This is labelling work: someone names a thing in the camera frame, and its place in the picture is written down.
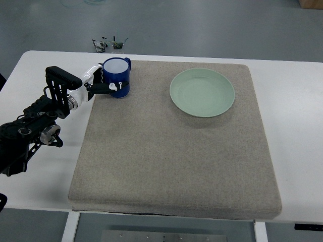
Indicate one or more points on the grey fabric cushion mat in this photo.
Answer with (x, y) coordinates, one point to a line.
(141, 154)

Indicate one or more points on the blue mug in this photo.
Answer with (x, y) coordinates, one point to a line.
(116, 73)

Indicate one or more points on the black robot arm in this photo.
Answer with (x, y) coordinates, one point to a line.
(37, 126)

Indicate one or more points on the black table control panel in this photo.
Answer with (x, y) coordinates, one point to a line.
(308, 227)

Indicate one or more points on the cardboard box corner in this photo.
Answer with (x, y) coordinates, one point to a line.
(311, 4)

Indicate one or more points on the light green plate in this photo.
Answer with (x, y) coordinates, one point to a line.
(202, 92)

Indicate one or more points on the metal base plate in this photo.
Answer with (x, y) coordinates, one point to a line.
(142, 236)

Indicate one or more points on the white table frame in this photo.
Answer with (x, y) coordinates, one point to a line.
(73, 219)

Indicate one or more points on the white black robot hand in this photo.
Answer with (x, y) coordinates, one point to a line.
(93, 83)

